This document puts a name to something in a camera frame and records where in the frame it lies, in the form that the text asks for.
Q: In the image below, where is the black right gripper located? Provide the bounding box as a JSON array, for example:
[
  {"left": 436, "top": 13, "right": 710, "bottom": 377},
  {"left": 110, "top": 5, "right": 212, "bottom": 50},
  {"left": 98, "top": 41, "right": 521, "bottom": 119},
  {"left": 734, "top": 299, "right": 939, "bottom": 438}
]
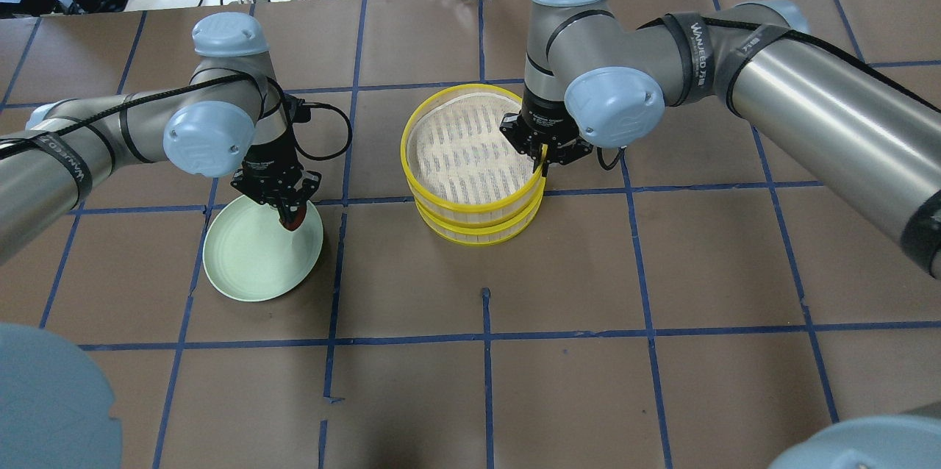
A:
[{"left": 500, "top": 107, "right": 593, "bottom": 177}]

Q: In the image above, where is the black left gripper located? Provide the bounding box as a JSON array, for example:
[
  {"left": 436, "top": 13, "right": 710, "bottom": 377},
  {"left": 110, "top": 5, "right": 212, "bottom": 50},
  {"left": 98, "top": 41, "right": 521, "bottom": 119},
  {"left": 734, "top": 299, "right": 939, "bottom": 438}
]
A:
[{"left": 231, "top": 148, "right": 322, "bottom": 229}]

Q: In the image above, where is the brown bun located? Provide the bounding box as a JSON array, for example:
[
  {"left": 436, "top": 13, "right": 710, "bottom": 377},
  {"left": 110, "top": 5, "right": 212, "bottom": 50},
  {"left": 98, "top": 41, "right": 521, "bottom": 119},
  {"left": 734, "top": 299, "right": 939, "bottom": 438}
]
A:
[{"left": 280, "top": 207, "right": 308, "bottom": 232}]

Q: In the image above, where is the yellow steamer basket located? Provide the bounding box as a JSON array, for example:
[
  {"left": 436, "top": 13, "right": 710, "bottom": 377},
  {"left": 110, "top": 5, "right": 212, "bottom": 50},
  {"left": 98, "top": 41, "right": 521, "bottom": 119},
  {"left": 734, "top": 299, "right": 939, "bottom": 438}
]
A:
[
  {"left": 399, "top": 84, "right": 541, "bottom": 205},
  {"left": 409, "top": 176, "right": 545, "bottom": 246}
]

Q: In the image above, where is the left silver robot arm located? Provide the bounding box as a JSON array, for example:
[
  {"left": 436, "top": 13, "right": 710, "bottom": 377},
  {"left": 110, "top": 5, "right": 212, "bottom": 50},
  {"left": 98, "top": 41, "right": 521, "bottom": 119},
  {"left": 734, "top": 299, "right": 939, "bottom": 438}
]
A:
[{"left": 1, "top": 11, "right": 321, "bottom": 261}]

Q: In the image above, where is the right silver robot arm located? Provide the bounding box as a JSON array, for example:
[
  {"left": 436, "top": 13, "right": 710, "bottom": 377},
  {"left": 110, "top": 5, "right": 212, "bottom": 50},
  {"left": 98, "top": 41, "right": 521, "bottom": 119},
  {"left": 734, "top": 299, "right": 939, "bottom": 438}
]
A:
[{"left": 499, "top": 0, "right": 940, "bottom": 278}]

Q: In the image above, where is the light green plate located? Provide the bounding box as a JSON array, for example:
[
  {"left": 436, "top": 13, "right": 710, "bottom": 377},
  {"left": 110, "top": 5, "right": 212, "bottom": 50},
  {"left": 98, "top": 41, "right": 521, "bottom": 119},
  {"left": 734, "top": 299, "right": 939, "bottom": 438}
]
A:
[{"left": 202, "top": 196, "right": 325, "bottom": 302}]

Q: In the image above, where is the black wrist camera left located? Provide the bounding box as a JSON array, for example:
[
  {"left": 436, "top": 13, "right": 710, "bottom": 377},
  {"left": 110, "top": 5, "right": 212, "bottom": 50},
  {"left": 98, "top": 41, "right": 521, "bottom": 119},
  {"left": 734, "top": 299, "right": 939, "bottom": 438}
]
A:
[{"left": 285, "top": 95, "right": 312, "bottom": 125}]

